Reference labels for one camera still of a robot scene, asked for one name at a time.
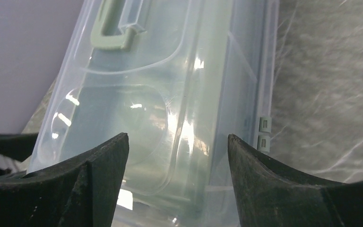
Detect green toolbox carry handle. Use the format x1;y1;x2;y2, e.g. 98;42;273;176
90;0;136;51

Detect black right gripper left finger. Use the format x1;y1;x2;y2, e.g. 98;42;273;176
0;132;129;227

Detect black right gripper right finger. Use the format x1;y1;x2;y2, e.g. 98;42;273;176
228;134;363;227

